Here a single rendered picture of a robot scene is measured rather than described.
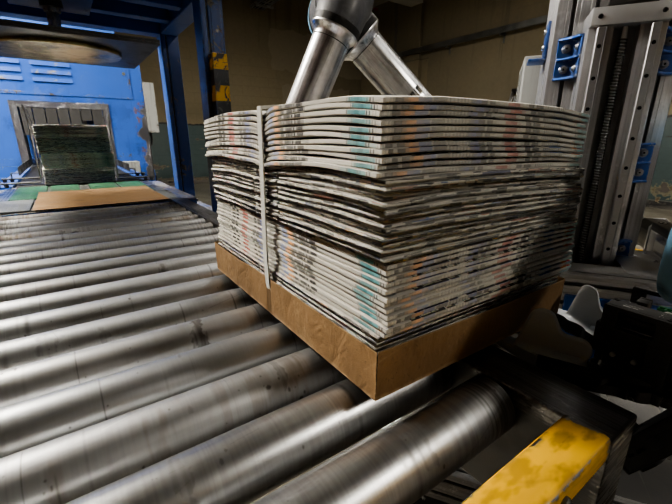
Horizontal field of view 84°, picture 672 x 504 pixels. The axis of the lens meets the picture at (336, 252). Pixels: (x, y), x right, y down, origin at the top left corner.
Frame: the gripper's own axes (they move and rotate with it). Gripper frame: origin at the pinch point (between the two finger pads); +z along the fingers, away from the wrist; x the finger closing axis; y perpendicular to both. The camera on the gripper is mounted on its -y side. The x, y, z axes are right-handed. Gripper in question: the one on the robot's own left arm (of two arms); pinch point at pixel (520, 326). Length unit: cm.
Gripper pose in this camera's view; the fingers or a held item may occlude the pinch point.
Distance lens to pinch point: 49.6
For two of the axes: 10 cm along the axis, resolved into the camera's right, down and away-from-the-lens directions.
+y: 0.0, -9.6, -2.9
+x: -8.2, 1.7, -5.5
